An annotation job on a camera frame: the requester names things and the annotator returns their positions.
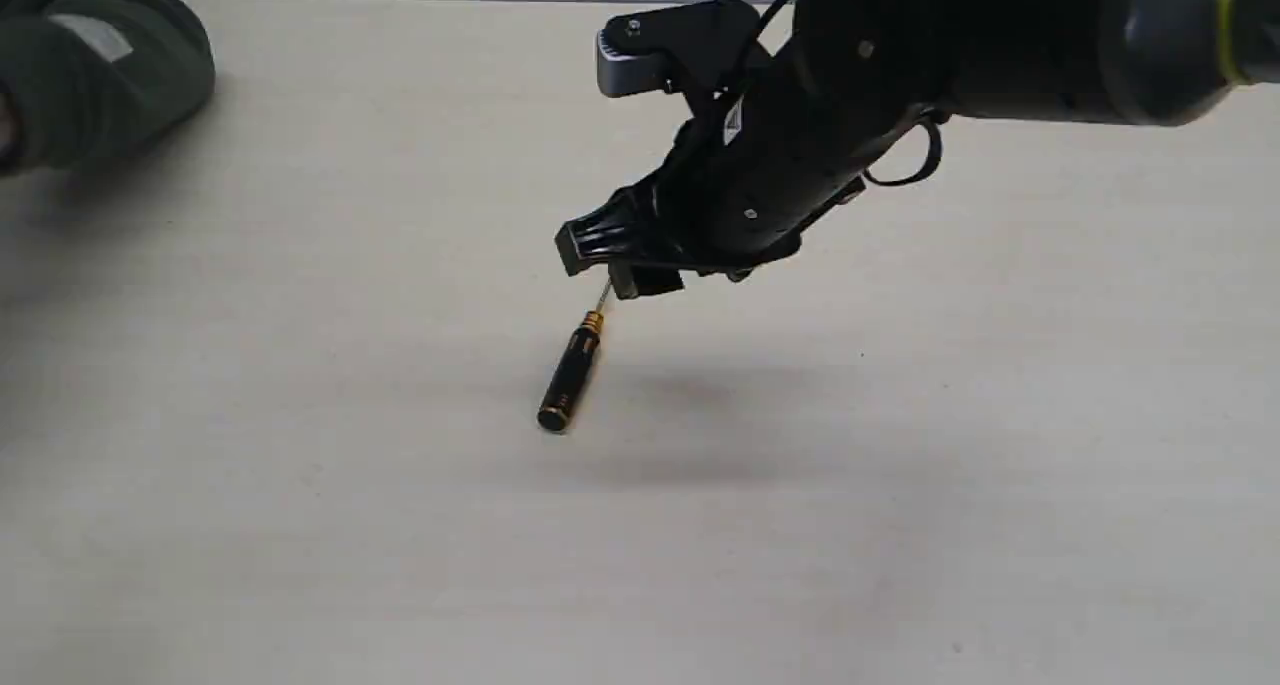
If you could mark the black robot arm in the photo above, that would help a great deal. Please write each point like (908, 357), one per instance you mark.
(1107, 62)

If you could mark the dark green sleeved forearm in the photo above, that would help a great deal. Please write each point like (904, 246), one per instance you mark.
(86, 81)

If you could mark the black gold handled screwdriver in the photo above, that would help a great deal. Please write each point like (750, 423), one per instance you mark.
(569, 381)

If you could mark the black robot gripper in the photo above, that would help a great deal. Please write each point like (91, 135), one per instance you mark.
(756, 164)

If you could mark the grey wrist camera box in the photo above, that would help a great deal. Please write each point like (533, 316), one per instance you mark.
(701, 47)

